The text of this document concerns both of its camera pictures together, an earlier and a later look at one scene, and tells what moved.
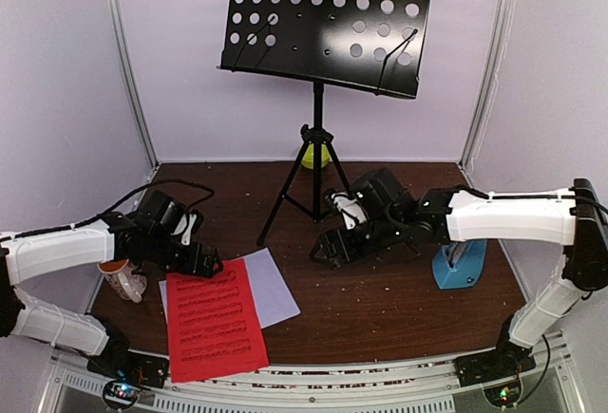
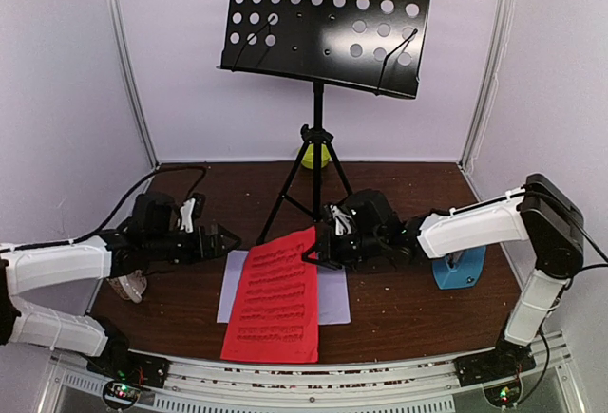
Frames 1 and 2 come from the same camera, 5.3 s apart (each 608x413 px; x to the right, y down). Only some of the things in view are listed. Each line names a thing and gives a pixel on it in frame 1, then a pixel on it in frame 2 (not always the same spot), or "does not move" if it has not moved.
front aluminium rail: x=391 y=386 does not move
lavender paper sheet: x=273 y=299 → x=332 y=291
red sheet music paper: x=214 y=324 → x=275 y=315
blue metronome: x=459 y=265 does not move
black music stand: x=355 y=22 does not move
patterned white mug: x=129 y=282 does not move
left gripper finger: x=217 y=261 → x=218 y=240
